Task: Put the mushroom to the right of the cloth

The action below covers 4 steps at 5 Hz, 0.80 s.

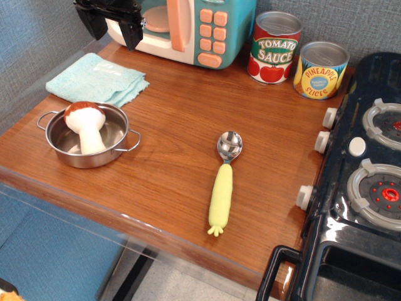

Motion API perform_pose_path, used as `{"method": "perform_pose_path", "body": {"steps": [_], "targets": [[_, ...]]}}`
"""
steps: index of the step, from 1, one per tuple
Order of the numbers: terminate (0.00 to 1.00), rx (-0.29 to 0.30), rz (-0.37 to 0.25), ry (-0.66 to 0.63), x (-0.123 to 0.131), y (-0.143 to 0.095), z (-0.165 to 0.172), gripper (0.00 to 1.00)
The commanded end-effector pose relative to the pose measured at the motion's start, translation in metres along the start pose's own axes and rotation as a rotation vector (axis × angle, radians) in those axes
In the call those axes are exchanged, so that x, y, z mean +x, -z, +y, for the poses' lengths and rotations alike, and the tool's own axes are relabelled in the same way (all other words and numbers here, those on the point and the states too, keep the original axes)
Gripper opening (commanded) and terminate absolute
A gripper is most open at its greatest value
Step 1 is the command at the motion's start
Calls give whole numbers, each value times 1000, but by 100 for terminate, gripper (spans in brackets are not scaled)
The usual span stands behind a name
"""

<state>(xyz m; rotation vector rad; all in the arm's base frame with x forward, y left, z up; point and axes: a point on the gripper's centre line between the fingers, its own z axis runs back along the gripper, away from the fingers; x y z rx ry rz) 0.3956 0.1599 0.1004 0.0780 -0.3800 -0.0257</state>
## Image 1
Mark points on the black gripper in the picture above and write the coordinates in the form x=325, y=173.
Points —
x=131, y=24

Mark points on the light blue folded towel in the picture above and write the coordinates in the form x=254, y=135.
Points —
x=93, y=79

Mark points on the plush mushroom toy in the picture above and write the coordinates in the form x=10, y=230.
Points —
x=86, y=119

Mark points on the teal toy microwave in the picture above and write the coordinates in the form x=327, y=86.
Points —
x=208, y=34

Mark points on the small steel pot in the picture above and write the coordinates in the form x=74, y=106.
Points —
x=116, y=134

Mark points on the tomato sauce can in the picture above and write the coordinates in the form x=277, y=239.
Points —
x=275, y=41

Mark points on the pineapple slices can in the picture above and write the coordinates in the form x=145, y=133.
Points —
x=320, y=70

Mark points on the orange object at corner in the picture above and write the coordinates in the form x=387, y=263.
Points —
x=10, y=296

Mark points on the dark blue toy stove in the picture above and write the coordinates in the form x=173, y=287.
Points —
x=351, y=233

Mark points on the spoon with yellow handle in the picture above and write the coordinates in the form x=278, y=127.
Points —
x=229, y=146

